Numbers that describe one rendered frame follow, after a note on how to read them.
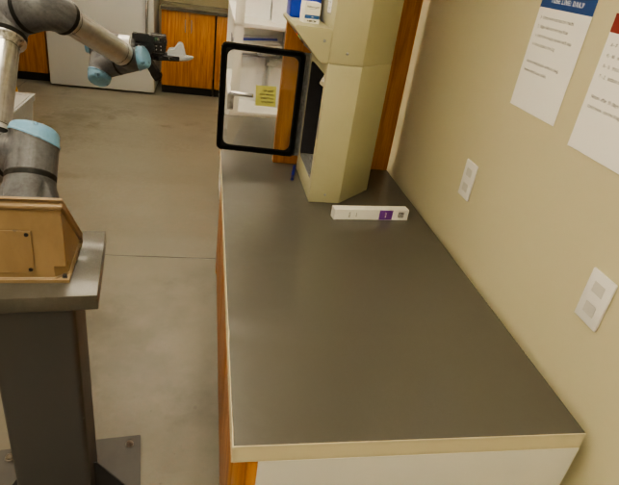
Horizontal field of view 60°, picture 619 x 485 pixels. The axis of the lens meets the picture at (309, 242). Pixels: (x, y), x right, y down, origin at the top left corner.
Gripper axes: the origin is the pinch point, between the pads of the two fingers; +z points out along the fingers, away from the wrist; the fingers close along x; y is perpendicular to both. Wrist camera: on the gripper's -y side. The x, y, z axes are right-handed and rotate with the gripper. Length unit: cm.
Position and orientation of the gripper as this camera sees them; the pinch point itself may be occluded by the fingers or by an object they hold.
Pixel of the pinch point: (190, 59)
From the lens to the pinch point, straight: 208.8
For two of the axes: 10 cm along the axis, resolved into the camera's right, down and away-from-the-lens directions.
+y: 1.3, -8.7, -4.7
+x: -1.6, -4.9, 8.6
